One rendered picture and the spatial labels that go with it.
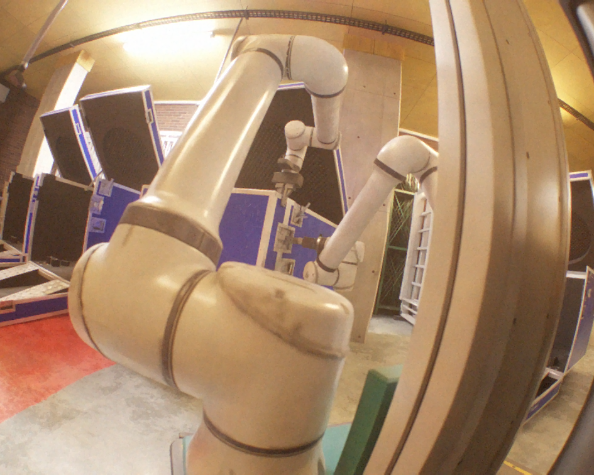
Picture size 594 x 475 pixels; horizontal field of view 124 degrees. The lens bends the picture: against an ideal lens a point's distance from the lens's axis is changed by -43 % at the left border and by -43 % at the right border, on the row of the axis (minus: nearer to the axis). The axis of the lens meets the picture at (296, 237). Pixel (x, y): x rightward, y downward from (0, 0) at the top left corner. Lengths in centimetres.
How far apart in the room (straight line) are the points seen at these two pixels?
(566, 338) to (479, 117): 319
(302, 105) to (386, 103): 134
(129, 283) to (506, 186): 36
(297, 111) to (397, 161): 105
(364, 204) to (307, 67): 49
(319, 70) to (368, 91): 233
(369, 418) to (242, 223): 103
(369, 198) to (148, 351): 79
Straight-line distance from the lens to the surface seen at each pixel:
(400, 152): 88
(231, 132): 43
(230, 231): 124
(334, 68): 67
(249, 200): 121
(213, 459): 34
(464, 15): 33
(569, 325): 335
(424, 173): 95
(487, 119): 24
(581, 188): 268
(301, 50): 65
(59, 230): 295
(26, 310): 190
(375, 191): 90
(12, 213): 379
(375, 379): 27
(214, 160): 39
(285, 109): 183
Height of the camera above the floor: 73
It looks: 3 degrees up
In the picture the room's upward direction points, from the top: 11 degrees clockwise
